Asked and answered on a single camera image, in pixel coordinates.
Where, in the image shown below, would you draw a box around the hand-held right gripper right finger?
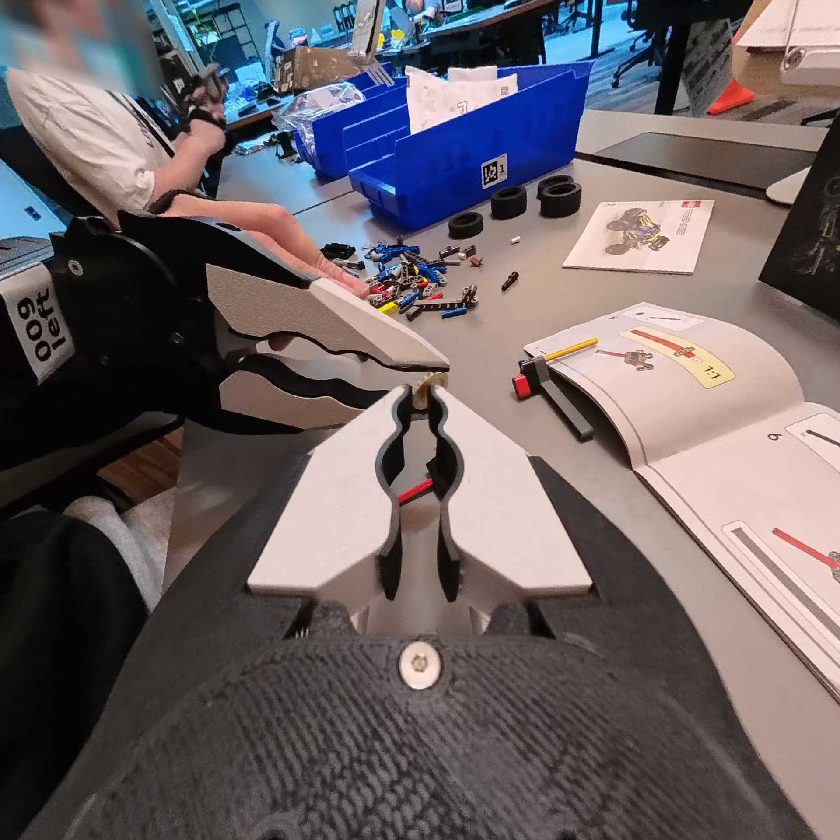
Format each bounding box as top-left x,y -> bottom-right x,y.
427,387 -> 593,634

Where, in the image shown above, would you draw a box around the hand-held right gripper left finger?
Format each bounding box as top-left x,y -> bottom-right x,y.
246,385 -> 421,636

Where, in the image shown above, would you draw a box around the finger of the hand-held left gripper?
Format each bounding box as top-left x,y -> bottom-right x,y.
217,354 -> 393,434
205,262 -> 452,371

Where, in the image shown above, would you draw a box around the black lego gear frame assembly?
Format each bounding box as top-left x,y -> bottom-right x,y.
395,420 -> 454,505

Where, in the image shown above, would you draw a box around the tan lego bevel gear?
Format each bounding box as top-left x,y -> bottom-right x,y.
412,371 -> 452,413

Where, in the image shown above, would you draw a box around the another person's forearm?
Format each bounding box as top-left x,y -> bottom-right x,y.
152,189 -> 329,280

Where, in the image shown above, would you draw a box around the person's left forearm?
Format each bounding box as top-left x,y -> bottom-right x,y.
0,384 -> 186,473

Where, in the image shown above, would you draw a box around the pile of loose lego pieces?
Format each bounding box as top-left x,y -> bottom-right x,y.
320,239 -> 488,322

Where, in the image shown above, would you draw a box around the grey beam lego assembly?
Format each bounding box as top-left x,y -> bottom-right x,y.
511,336 -> 600,442

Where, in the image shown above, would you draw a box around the black lego set box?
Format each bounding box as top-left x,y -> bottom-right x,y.
758,108 -> 840,306

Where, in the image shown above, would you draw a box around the blue storage bin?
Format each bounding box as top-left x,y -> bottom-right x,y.
292,62 -> 411,180
348,61 -> 596,232

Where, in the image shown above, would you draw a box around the person's grey pants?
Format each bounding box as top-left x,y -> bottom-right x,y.
62,489 -> 177,611

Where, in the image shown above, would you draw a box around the open instruction booklet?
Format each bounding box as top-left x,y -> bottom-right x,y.
523,302 -> 840,703

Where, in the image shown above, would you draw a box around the clear plastic bag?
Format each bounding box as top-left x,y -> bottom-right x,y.
270,82 -> 366,133

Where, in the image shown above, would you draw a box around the white paper bag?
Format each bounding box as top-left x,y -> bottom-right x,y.
405,64 -> 519,135

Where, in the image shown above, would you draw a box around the brown cardboard box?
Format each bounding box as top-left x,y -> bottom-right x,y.
276,45 -> 371,93

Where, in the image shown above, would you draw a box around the person's black jacket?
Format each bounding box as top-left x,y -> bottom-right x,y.
0,511 -> 151,840

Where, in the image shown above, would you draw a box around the closed instruction booklet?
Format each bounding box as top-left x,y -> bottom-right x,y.
562,199 -> 716,275

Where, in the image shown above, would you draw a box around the black desk mat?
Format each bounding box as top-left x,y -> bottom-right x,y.
594,131 -> 816,193

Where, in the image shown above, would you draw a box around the black office chair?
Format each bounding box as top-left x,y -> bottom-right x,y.
612,0 -> 672,89

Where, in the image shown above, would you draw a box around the white monitor base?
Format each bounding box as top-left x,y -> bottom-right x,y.
766,166 -> 812,206

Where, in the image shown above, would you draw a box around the orange cone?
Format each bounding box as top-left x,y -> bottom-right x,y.
707,77 -> 757,117

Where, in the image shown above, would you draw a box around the white cardboard box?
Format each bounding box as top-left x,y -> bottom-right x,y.
734,0 -> 840,88

